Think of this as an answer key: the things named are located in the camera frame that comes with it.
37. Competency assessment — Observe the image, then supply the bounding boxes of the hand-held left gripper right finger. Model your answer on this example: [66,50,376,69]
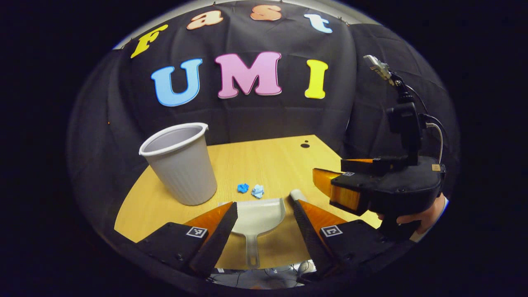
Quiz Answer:
[292,199,398,284]

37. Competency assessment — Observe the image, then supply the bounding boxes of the white plastic garbage bin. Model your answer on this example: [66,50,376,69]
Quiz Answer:
[139,122,218,206]

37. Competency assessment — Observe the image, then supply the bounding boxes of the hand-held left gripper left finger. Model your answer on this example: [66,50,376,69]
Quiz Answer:
[136,201,239,278]

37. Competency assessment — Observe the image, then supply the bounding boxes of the wooden desktop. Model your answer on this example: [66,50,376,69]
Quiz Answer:
[114,134,382,271]

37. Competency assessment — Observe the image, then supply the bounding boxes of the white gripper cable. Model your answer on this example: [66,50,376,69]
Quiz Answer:
[421,113,448,163]

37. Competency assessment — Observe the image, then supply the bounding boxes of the white plastic dustpan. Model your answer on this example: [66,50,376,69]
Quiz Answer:
[218,198,286,267]

